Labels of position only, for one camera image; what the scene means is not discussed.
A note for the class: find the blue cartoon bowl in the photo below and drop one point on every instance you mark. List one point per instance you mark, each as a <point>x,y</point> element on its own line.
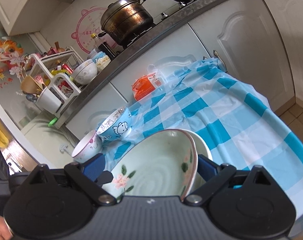
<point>116,130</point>

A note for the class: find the steel stock pot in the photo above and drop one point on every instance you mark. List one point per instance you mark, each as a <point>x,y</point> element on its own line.
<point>126,17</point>

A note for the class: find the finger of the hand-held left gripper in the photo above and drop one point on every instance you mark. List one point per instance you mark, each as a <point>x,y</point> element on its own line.
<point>106,177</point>

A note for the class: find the black gas stove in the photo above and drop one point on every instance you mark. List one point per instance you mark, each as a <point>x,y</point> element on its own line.
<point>171,10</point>

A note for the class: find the white kitchen base cabinet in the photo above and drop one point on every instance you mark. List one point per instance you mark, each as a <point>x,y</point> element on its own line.
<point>241,30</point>

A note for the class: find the blue checkered tablecloth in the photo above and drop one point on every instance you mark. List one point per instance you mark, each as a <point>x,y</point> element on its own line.
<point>229,110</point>

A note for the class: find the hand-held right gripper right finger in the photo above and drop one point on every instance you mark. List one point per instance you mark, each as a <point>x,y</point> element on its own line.
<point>206,167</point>

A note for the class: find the blue cartoon mug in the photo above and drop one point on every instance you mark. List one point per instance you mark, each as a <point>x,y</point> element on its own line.
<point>101,61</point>

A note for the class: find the orange dragon decoration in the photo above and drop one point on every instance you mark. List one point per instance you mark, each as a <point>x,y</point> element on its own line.
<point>9,52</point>

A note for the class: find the small clear plastic bag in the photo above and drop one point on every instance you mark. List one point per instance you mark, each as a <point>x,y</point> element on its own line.
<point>156,70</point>

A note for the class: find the dark soy sauce bottle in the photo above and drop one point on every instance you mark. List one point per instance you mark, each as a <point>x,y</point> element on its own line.
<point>106,50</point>

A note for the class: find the grey stone kitchen counter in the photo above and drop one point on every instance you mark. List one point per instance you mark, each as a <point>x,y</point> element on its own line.
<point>141,50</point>

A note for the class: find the red white seasoning packet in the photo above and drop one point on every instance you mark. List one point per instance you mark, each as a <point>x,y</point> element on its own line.
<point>66,87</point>

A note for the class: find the grey floral refrigerator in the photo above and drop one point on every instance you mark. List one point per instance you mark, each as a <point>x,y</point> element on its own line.
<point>16,105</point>

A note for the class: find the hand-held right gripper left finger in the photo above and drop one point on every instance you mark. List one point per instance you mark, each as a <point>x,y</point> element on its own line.
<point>95,166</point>

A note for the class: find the stack of white plates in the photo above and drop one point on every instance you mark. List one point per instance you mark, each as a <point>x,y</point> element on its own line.
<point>156,165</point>

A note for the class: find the white plate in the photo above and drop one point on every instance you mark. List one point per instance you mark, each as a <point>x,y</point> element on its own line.
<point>202,146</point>

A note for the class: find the pink wall sticker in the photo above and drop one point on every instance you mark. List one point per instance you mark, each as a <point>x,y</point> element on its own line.
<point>87,30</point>

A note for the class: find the green plastic clip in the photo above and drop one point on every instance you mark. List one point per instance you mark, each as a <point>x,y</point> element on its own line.
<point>53,122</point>

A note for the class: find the white utensil cup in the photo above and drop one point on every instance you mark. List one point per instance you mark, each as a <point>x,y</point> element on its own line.
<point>49,102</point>

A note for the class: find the wooden spatula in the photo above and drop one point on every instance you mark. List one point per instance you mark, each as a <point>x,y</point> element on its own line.
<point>29,83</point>

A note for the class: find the pink rim floral bowl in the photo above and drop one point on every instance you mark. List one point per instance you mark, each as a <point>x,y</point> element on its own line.
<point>87,148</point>

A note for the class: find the white utensil rack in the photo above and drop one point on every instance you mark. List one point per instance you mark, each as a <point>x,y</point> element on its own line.
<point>77,93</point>

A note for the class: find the large white floral bowl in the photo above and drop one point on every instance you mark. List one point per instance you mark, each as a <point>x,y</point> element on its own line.
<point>85,73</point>

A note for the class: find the white upper cabinet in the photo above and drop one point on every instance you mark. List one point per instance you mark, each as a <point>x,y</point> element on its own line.
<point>11,7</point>

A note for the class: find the orange food packet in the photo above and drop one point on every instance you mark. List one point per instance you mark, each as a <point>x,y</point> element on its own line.
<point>144,88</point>

